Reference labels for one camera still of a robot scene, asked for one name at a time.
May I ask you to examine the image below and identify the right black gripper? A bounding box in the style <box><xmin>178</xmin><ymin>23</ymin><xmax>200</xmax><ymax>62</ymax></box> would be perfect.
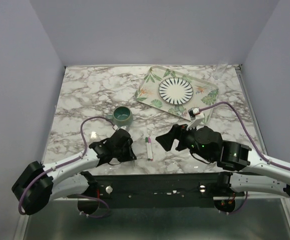
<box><xmin>155</xmin><ymin>120</ymin><xmax>213</xmax><ymax>162</ymax></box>

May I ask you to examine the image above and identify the white pen pink tip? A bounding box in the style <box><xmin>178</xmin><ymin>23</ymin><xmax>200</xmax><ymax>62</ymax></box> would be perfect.
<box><xmin>148</xmin><ymin>143</ymin><xmax>153</xmax><ymax>161</ymax></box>

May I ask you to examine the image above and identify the white pen green tip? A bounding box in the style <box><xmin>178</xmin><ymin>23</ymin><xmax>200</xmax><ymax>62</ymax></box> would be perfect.
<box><xmin>146</xmin><ymin>142</ymin><xmax>151</xmax><ymax>161</ymax></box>

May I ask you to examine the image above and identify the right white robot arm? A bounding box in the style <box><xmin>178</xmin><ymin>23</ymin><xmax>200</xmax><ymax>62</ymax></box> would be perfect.
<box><xmin>156</xmin><ymin>124</ymin><xmax>290</xmax><ymax>198</ymax></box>

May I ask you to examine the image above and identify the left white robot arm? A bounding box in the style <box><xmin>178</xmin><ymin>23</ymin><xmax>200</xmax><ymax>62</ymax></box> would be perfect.
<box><xmin>12</xmin><ymin>128</ymin><xmax>136</xmax><ymax>215</ymax></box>

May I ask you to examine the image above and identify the green ceramic mug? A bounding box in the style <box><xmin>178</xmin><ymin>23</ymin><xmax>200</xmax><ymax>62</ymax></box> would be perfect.
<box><xmin>106</xmin><ymin>106</ymin><xmax>133</xmax><ymax>130</ymax></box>

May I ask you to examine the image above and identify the floral leaf tray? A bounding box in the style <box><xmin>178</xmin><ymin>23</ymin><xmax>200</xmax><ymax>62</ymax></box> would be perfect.
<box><xmin>135</xmin><ymin>65</ymin><xmax>219</xmax><ymax>121</ymax></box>

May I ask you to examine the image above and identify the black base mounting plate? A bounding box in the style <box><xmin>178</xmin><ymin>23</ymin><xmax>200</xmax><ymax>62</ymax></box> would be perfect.
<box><xmin>80</xmin><ymin>171</ymin><xmax>235</xmax><ymax>209</ymax></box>

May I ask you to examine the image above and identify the striped blue white plate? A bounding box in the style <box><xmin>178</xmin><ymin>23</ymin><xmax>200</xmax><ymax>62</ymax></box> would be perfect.
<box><xmin>158</xmin><ymin>77</ymin><xmax>193</xmax><ymax>105</ymax></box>

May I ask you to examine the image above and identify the clear glass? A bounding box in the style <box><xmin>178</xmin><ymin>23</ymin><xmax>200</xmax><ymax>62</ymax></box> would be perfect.
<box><xmin>212</xmin><ymin>57</ymin><xmax>228</xmax><ymax>80</ymax></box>

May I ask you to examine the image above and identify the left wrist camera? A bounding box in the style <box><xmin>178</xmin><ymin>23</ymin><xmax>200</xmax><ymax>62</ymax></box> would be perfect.
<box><xmin>113</xmin><ymin>124</ymin><xmax>126</xmax><ymax>131</ymax></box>

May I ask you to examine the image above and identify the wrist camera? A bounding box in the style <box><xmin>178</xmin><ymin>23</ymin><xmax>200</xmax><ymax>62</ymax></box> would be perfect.
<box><xmin>113</xmin><ymin>124</ymin><xmax>126</xmax><ymax>131</ymax></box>
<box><xmin>186</xmin><ymin>107</ymin><xmax>205</xmax><ymax>130</ymax></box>

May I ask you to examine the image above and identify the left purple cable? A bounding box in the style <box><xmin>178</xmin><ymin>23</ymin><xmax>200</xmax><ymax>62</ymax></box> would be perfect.
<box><xmin>18</xmin><ymin>116</ymin><xmax>115</xmax><ymax>218</ymax></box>

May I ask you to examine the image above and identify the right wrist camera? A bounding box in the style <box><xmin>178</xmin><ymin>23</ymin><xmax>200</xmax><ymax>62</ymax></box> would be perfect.
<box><xmin>186</xmin><ymin>107</ymin><xmax>205</xmax><ymax>130</ymax></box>

